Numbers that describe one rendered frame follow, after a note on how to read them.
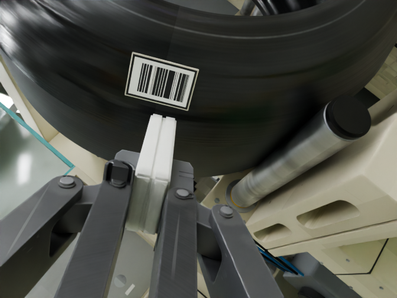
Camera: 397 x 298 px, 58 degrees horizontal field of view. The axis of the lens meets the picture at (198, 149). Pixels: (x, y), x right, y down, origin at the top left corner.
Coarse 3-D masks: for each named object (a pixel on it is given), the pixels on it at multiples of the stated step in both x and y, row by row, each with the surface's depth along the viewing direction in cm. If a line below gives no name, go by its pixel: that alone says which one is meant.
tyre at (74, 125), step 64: (0, 0) 33; (64, 0) 31; (128, 0) 32; (256, 0) 74; (320, 0) 68; (384, 0) 39; (64, 64) 33; (128, 64) 32; (192, 64) 32; (256, 64) 33; (320, 64) 35; (64, 128) 47; (128, 128) 38; (192, 128) 36; (256, 128) 37
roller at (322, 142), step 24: (312, 120) 37; (336, 120) 33; (360, 120) 34; (288, 144) 42; (312, 144) 37; (336, 144) 35; (264, 168) 49; (288, 168) 43; (240, 192) 59; (264, 192) 53
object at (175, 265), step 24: (168, 192) 14; (192, 192) 15; (168, 216) 13; (192, 216) 13; (168, 240) 12; (192, 240) 12; (168, 264) 11; (192, 264) 11; (168, 288) 10; (192, 288) 10
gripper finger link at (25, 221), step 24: (48, 192) 13; (72, 192) 13; (24, 216) 11; (48, 216) 12; (0, 240) 10; (24, 240) 11; (48, 240) 12; (72, 240) 14; (0, 264) 10; (24, 264) 11; (48, 264) 13; (0, 288) 10; (24, 288) 11
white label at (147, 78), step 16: (144, 64) 31; (160, 64) 31; (176, 64) 31; (128, 80) 32; (144, 80) 32; (160, 80) 32; (176, 80) 32; (192, 80) 32; (144, 96) 33; (160, 96) 33; (176, 96) 33
